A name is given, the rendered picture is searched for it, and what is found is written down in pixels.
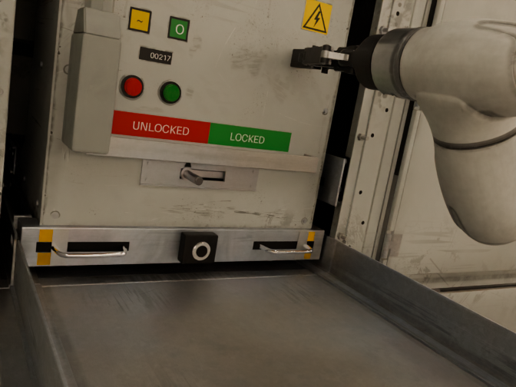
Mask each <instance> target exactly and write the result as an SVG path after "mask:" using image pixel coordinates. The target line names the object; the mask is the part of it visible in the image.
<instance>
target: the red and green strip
mask: <svg viewBox="0 0 516 387"><path fill-rule="evenodd" d="M111 133H112V134H122V135H129V136H137V137H151V138H158V139H166V140H173V141H188V142H195V143H203V144H217V145H224V146H232V147H246V148H254V149H261V150H269V151H283V152H288V151H289V143H290V138H291V134H292V133H289V132H282V131H271V130H265V129H259V128H252V127H241V126H235V125H228V124H217V123H210V122H205V121H193V120H187V119H180V118H175V117H163V116H157V115H150V114H139V113H133V112H126V111H116V110H114V116H113V124H112V131H111Z"/></svg>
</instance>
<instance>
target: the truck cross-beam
mask: <svg viewBox="0 0 516 387"><path fill-rule="evenodd" d="M53 229H69V234H68V248H67V253H98V252H122V251H121V248H120V245H121V244H124V245H125V246H126V248H127V255H125V256H122V257H101V258H66V264H65V266H83V265H113V264H143V263H180V261H179V260H178V259H177V258H178V253H179V247H180V237H181V233H182V232H214V233H215V234H216V235H218V241H217V250H216V256H215V260H214V262H233V261H264V260H294V258H295V254H271V253H268V252H266V251H264V250H261V249H260V248H259V247H257V244H258V243H260V244H262V245H264V246H266V247H268V248H270V249H272V250H296V246H297V242H298V238H299V232H300V231H309V232H315V236H314V241H307V245H309V246H310V247H312V248H313V252H312V253H311V256H310V259H305V260H318V259H319V256H320V252H321V248H322V244H323V237H324V233H325V230H323V229H321V228H319V227H317V226H315V225H313V224H312V227H311V228H256V227H139V226H79V225H39V222H38V220H37V218H32V217H19V218H18V227H17V237H18V239H19V240H20V241H21V245H22V248H23V250H24V253H25V257H26V260H27V263H28V266H50V265H37V258H38V253H50V252H51V244H52V242H39V233H40V230H53Z"/></svg>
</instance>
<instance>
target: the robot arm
mask: <svg viewBox="0 0 516 387"><path fill-rule="evenodd" d="M290 67H294V68H305V69H316V70H321V67H322V71H321V73H323V74H328V70H329V69H332V70H334V71H337V72H338V71H341V72H345V73H347V74H355V75H356V77H357V79H358V81H359V83H360V84H361V85H362V86H364V87H365V88H368V89H370V90H376V91H380V92H381V93H382V94H384V95H385V94H389V95H391V96H396V97H397V98H401V99H408V100H410V101H417V103H418V105H419V107H420V108H421V110H422V112H423V114H424V115H425V117H426V120H427V122H428V124H429V127H430V129H431V131H432V136H433V141H434V147H435V167H436V172H437V176H438V182H439V185H440V188H441V191H442V196H443V198H444V201H445V204H446V207H447V208H448V212H449V213H450V215H451V218H452V219H453V221H454V222H455V224H456V225H457V226H458V227H459V228H460V229H461V230H463V232H465V233H466V234H467V235H468V236H469V237H471V238H472V239H473V240H475V241H477V242H479V243H482V244H485V245H491V246H500V245H505V244H508V243H511V242H513V241H515V240H516V21H505V20H498V19H490V18H466V19H455V20H451V21H444V22H441V23H438V24H437V25H434V26H432V27H417V28H395V29H392V30H391V31H388V32H387V33H386V34H378V35H371V36H369V37H368V38H366V39H365V40H364V41H363V42H362V43H361V44H360V46H358V45H350V46H349V47H339V48H338V49H337V50H336V51H334V47H332V46H330V45H323V46H320V47H319V46H315V45H313V46H312V47H311V48H305V49H293V54H292V59H291V63H290Z"/></svg>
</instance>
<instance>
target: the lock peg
mask: <svg viewBox="0 0 516 387"><path fill-rule="evenodd" d="M189 167H191V164H190V163H186V164H185V168H184V169H183V170H182V171H181V172H180V177H181V179H182V180H185V181H191V182H192V183H194V184H196V185H198V186H200V185H201V184H202V183H203V178H202V177H200V176H198V175H196V174H194V172H193V171H192V170H191V169H190V168H189Z"/></svg>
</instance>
